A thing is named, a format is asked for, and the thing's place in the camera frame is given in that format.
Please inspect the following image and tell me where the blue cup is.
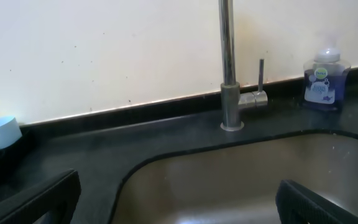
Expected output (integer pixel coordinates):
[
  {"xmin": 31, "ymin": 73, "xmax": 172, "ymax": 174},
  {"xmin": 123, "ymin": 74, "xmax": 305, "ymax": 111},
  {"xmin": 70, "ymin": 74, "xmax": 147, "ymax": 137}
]
[{"xmin": 0, "ymin": 116, "xmax": 23, "ymax": 151}]

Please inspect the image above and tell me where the black tray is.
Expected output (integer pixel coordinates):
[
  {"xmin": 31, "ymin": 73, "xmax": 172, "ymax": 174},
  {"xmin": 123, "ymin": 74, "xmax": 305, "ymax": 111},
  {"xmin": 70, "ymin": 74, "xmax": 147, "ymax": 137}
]
[{"xmin": 0, "ymin": 129, "xmax": 33, "ymax": 207}]

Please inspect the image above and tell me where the steel sink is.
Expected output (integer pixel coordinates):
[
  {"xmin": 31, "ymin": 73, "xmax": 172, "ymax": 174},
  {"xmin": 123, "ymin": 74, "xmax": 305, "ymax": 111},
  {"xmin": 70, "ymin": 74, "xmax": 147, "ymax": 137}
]
[{"xmin": 109, "ymin": 129, "xmax": 358, "ymax": 224}]

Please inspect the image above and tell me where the steel tap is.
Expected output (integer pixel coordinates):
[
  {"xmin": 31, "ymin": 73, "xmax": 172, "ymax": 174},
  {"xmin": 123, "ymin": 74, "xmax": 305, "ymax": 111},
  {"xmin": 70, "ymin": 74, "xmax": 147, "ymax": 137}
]
[{"xmin": 218, "ymin": 0, "xmax": 269, "ymax": 132}]

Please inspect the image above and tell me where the blue soap bottle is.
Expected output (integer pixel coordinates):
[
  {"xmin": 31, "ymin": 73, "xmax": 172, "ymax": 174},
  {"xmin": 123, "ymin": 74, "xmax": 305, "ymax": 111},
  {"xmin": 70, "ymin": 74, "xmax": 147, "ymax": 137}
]
[{"xmin": 302, "ymin": 47, "xmax": 352, "ymax": 112}]

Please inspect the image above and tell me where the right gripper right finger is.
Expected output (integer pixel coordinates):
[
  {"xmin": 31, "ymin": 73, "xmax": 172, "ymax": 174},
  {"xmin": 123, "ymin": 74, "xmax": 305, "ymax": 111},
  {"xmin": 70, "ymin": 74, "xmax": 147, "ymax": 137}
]
[{"xmin": 275, "ymin": 179, "xmax": 358, "ymax": 224}]

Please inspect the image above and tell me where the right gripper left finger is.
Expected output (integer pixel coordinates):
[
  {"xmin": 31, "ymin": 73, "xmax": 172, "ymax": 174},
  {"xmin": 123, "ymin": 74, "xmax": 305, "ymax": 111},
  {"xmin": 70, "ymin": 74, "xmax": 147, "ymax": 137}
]
[{"xmin": 0, "ymin": 169, "xmax": 82, "ymax": 224}]

